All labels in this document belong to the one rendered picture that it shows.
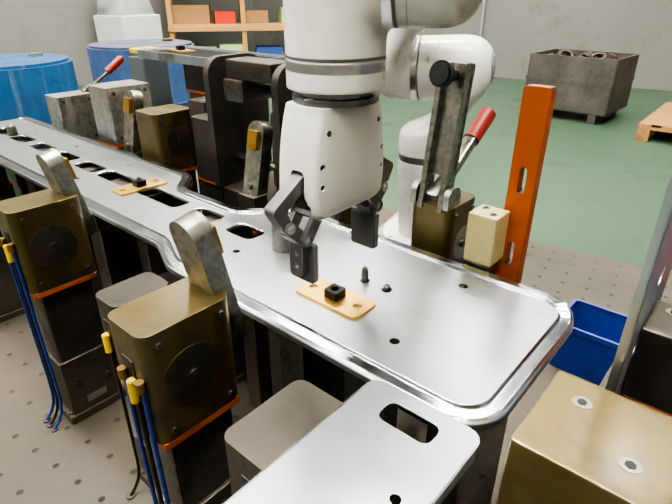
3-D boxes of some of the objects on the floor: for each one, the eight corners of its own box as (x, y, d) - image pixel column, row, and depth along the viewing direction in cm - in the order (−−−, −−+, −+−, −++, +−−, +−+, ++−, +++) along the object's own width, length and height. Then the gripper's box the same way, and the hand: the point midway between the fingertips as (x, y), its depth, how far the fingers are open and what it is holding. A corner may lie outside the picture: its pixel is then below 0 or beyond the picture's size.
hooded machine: (145, 76, 863) (129, -20, 798) (172, 80, 832) (158, -21, 767) (103, 83, 803) (83, -21, 737) (131, 87, 772) (112, -22, 707)
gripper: (295, 104, 36) (303, 311, 44) (427, 74, 47) (414, 242, 55) (226, 91, 40) (245, 281, 48) (363, 66, 52) (360, 223, 60)
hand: (335, 252), depth 51 cm, fingers open, 8 cm apart
